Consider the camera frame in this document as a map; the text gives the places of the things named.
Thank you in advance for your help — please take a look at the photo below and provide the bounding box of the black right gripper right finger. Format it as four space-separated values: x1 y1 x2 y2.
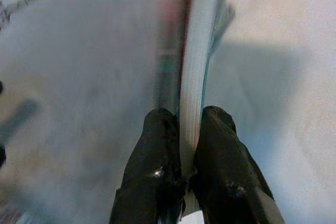
190 105 286 224

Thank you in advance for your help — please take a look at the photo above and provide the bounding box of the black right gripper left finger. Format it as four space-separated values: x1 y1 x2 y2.
110 108 186 224

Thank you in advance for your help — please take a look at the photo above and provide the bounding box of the book with teal cover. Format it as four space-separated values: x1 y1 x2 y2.
156 0 237 180

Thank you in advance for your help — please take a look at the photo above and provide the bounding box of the white quilted mattress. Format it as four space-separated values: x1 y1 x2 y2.
0 0 336 224

